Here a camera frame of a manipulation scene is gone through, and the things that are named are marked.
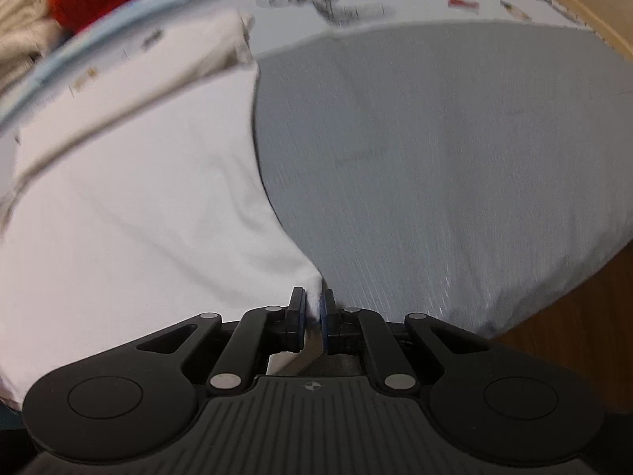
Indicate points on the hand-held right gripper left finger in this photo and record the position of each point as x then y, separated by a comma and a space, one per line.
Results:
299, 319

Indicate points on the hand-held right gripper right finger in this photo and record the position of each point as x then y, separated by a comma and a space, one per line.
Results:
327, 321

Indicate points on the white long sleeve shirt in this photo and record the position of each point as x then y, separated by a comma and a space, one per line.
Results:
148, 208

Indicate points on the grey deer print bed sheet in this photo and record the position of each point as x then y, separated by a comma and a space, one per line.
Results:
420, 158

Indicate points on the cream folded quilt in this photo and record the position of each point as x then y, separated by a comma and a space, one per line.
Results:
24, 20

